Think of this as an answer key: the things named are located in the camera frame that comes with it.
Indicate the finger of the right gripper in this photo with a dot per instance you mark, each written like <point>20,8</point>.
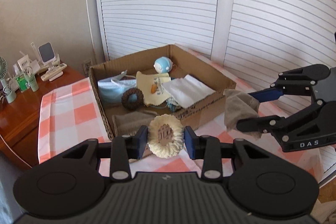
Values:
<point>296,82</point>
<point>270,124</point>

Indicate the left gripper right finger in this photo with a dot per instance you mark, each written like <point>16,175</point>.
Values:
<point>206,148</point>

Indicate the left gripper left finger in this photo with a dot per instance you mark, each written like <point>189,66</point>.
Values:
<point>124,148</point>

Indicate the brown hair scrunchie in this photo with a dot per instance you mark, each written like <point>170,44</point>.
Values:
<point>132,99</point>

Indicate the cream hair scrunchie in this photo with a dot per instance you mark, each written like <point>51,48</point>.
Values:
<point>165,136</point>

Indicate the grey fabric pouch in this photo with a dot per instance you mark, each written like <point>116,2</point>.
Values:
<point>129,124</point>
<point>239,105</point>

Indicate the blue floral sachet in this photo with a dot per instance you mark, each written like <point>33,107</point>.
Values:
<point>173,105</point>

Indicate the blue face mask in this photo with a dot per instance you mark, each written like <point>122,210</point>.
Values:
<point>112,88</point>

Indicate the white cloth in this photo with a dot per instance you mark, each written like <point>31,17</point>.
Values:
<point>187,91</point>

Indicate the yellow lens cleaning cloth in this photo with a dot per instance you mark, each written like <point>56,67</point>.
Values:
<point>144,83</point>

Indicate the small orange cone toy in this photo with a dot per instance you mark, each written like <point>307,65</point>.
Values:
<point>153,88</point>

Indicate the blue white plush toy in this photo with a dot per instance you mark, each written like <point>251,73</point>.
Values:
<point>163,65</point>

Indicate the brown cardboard box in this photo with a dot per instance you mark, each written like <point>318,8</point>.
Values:
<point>184,63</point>

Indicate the white louvered closet door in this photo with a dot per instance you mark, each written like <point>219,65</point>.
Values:
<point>253,39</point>

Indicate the white remote control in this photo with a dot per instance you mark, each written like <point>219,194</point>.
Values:
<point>54,72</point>

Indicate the wooden nightstand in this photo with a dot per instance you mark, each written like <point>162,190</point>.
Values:
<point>20,121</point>

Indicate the green small bottle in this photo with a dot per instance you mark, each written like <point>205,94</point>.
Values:
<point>30,78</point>

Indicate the grey screen device on stand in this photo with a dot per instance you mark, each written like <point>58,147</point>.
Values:
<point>48,56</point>

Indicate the green mini desk fan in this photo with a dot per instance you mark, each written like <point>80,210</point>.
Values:
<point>8,91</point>

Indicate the white product box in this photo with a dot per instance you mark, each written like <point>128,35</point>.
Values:
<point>25,65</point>

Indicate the wall power outlet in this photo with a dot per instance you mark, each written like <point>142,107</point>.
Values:
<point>86,66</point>

